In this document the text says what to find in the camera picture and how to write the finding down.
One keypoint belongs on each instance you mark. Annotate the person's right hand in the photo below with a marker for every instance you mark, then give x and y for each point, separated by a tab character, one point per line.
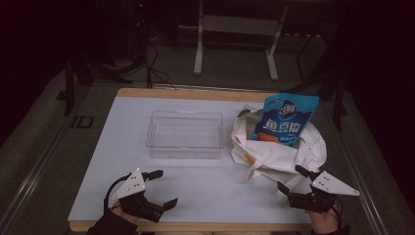
323	221

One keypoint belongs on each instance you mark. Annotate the person's left hand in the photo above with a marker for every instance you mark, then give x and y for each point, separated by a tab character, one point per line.
124	213

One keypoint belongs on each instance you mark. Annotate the white cloth tote bag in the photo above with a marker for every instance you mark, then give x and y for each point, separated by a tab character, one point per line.
277	156

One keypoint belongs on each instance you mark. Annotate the blue snack packet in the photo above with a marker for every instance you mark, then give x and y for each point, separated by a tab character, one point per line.
285	120

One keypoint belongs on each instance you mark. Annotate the clear plastic container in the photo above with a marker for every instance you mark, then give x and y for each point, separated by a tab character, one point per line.
186	133

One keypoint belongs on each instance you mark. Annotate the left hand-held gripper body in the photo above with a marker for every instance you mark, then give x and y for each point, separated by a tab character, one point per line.
130	188

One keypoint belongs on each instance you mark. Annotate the black metal stand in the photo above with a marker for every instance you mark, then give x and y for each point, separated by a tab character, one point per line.
70	81
337	98

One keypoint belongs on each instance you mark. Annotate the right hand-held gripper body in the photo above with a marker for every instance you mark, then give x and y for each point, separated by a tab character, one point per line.
329	186

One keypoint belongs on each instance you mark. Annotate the white metal stand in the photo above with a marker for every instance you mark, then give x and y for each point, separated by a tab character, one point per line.
239	24

